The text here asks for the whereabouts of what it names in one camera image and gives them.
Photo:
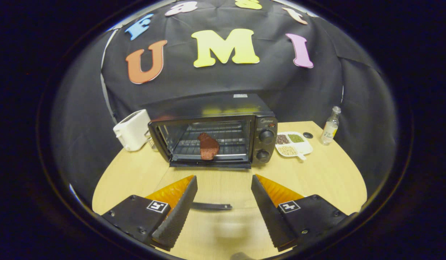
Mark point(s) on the black round table grommet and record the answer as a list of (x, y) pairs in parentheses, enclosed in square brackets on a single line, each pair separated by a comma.
[(308, 135)]

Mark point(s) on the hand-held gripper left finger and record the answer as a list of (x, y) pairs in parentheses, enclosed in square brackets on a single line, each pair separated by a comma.
[(178, 216)]

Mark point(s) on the clear glass bottle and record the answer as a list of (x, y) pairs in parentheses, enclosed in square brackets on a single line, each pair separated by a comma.
[(330, 130)]

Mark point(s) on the red meat piece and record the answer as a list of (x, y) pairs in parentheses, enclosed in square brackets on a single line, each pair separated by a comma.
[(208, 147)]

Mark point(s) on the white divided dish with grains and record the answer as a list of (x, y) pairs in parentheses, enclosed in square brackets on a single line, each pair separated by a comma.
[(293, 144)]

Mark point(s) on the black toaster oven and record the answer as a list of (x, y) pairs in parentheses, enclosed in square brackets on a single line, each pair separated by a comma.
[(264, 144)]

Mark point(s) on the white bread toaster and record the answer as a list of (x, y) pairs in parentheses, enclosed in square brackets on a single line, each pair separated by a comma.
[(132, 130)]

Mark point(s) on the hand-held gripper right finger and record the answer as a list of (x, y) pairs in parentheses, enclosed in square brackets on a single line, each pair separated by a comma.
[(270, 216)]

